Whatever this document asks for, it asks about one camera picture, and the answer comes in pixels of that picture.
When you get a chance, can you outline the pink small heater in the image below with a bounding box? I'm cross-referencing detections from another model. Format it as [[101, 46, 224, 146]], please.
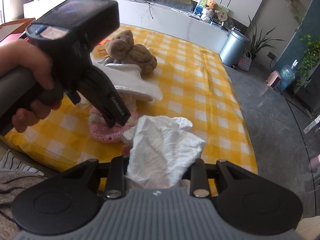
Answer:
[[266, 70, 281, 89]]

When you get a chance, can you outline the yellow checkered tablecloth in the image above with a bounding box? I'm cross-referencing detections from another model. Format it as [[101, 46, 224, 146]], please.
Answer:
[[2, 24, 259, 197]]

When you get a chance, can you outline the silver metal trash can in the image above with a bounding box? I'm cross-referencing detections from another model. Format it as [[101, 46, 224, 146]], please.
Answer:
[[219, 30, 250, 67]]

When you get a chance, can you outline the blue water jug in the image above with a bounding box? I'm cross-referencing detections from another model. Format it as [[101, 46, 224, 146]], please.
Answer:
[[279, 60, 298, 91]]

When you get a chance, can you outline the potted green leafy plant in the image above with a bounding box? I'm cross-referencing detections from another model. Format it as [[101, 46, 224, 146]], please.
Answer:
[[245, 16, 284, 61]]

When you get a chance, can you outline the wicker basket bag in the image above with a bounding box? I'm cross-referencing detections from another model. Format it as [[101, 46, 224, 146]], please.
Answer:
[[238, 50, 252, 71]]

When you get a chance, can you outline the hanging vine plant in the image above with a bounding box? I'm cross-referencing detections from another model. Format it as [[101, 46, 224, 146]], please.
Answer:
[[274, 0, 319, 87]]

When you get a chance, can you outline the brown plush towel roll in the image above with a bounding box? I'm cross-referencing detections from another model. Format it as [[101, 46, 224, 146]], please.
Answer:
[[106, 29, 157, 74]]

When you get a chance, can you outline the dark grey cabinet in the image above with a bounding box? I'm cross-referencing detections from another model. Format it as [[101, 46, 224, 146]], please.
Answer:
[[296, 65, 320, 117]]

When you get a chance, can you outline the teddy bear toy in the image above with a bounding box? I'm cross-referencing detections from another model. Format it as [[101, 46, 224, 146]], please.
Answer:
[[200, 0, 219, 23]]

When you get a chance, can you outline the white cloth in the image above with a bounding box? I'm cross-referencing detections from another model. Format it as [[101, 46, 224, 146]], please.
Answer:
[[121, 115, 206, 189]]

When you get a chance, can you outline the pink white crochet pouch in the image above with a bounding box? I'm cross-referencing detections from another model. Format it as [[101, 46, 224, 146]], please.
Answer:
[[88, 93, 138, 142]]

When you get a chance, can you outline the white tv cabinet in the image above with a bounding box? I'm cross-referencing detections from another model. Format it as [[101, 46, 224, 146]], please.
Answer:
[[23, 0, 228, 53]]

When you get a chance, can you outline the person's left hand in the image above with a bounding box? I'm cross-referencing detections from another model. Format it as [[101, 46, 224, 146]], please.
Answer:
[[0, 38, 63, 133]]

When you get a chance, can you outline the white terry mitt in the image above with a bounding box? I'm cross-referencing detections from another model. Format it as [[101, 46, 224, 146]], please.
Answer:
[[93, 62, 163, 101]]

